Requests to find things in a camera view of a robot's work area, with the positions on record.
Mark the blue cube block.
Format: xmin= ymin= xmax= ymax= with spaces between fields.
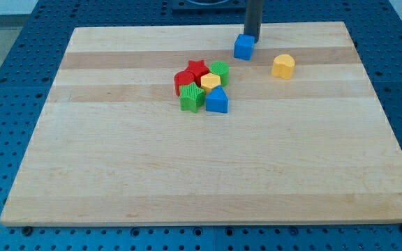
xmin=233 ymin=34 xmax=255 ymax=61

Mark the yellow heart block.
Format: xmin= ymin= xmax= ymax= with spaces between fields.
xmin=271 ymin=54 xmax=295 ymax=79

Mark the blue triangle block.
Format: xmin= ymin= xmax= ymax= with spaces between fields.
xmin=205 ymin=86 xmax=229 ymax=113

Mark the green star block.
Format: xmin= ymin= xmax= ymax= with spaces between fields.
xmin=179 ymin=82 xmax=205 ymax=113

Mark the yellow hexagon block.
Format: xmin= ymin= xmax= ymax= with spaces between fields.
xmin=200 ymin=73 xmax=221 ymax=95

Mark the red cylinder block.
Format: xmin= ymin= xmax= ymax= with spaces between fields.
xmin=174 ymin=70 xmax=195 ymax=96

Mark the red star block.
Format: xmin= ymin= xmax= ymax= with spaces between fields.
xmin=185 ymin=60 xmax=210 ymax=87

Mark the wooden board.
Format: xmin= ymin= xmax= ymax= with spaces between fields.
xmin=0 ymin=22 xmax=402 ymax=227

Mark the green cylinder block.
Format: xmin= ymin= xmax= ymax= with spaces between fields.
xmin=209 ymin=61 xmax=230 ymax=86

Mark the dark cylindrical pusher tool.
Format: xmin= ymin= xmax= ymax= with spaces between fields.
xmin=244 ymin=0 xmax=265 ymax=43

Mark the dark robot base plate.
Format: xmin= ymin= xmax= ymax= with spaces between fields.
xmin=170 ymin=0 xmax=246 ymax=13

